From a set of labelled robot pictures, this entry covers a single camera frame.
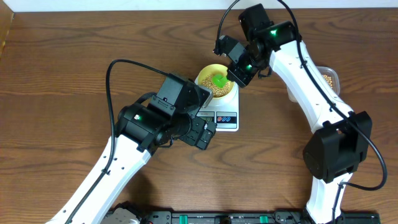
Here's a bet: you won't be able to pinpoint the green plastic measuring scoop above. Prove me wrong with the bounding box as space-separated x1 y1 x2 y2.
211 74 229 89

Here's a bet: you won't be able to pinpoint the clear plastic bean container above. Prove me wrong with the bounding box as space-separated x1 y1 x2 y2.
286 65 340 103

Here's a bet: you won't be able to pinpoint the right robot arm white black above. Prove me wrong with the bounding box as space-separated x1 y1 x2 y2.
217 4 372 223

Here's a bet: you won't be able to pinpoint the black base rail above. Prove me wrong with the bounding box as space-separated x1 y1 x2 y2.
102 202 382 224

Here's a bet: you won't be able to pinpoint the pile of soybeans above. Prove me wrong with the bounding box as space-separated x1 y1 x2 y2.
323 74 333 88

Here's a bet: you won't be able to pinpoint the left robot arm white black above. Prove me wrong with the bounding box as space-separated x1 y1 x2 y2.
49 74 216 223

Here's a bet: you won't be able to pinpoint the white digital kitchen scale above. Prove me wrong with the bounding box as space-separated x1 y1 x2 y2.
197 82 239 131

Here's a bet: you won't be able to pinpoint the yellow plastic bowl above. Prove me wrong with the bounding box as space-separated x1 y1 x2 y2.
197 64 234 98

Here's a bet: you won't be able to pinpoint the soybeans in yellow bowl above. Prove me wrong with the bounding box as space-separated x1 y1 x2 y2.
201 75 233 98

